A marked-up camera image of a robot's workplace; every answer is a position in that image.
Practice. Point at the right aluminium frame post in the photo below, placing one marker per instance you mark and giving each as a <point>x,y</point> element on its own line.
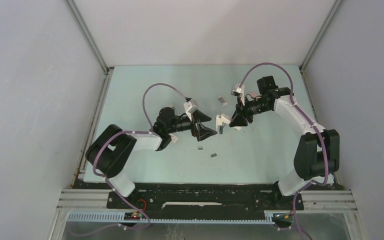
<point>335,8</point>

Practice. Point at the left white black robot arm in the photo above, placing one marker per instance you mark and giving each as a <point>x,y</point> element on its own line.
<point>110,152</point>

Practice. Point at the white staple box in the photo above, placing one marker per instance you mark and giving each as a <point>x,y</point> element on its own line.
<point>173,137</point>

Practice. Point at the left aluminium frame post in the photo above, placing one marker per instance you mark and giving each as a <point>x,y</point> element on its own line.
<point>86,33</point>

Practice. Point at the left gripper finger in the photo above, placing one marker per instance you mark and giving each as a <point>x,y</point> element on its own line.
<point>200,117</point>
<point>204,132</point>

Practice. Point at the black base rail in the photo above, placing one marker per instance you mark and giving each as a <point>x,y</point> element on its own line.
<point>211,202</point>

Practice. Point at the open staple box tray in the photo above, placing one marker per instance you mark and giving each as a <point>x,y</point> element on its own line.
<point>222,100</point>

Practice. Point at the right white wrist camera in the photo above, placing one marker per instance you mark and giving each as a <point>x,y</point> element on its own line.
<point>238,90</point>

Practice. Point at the long white stapler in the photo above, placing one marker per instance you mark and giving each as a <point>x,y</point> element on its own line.
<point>220,121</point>

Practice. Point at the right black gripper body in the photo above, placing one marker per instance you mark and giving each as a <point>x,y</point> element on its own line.
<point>250,108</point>

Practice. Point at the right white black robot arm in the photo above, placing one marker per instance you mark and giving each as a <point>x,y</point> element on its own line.
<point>317,153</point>

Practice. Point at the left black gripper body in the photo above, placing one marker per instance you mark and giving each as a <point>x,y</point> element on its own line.
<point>193,129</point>

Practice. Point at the aluminium frame post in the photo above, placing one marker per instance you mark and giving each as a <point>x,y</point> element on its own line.
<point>335,8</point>
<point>86,33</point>

